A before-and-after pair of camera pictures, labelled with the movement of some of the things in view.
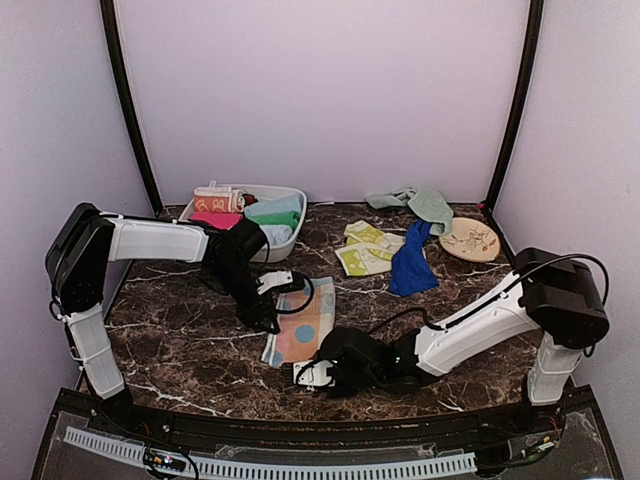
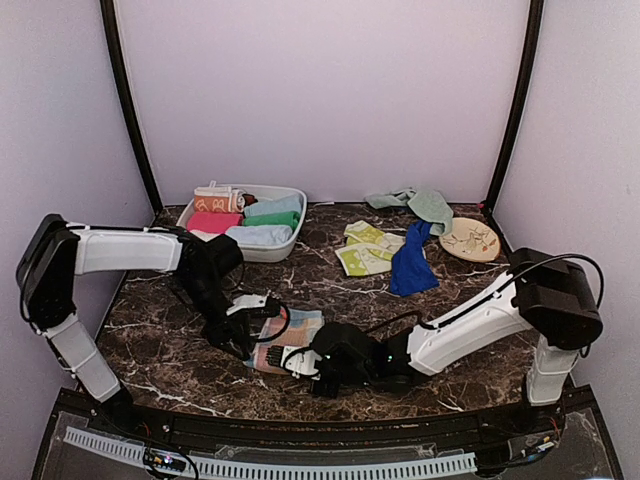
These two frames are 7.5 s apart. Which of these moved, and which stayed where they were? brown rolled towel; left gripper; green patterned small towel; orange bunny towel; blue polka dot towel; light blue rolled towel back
Moved: left gripper; blue polka dot towel
Stayed: brown rolled towel; orange bunny towel; green patterned small towel; light blue rolled towel back
